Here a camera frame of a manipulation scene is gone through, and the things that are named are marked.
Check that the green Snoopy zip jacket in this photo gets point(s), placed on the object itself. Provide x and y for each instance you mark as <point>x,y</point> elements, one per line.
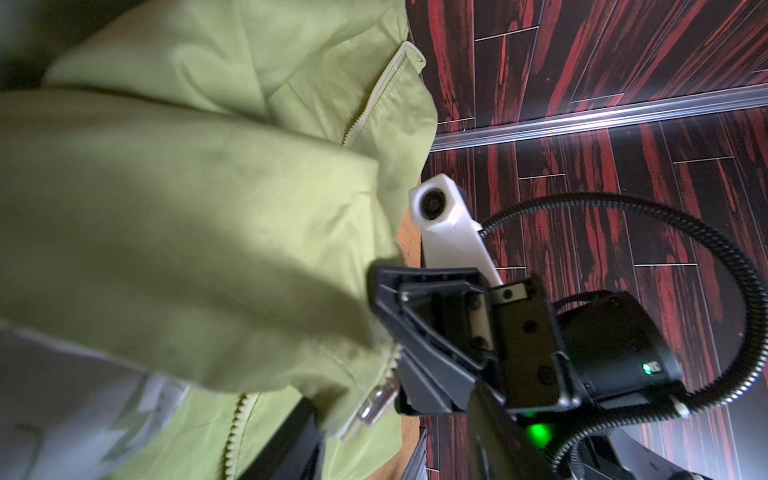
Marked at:
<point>192,195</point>

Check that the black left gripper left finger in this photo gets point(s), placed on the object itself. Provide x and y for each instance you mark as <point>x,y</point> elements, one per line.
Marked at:
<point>295,452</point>

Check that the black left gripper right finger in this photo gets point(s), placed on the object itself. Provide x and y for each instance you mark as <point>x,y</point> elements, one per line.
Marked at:
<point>498,448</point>

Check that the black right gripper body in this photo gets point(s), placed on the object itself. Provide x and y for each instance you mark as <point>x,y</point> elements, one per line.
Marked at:
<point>536,372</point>

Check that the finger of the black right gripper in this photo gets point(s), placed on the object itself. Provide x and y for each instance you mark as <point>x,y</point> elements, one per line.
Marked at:
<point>428,312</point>
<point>441,382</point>

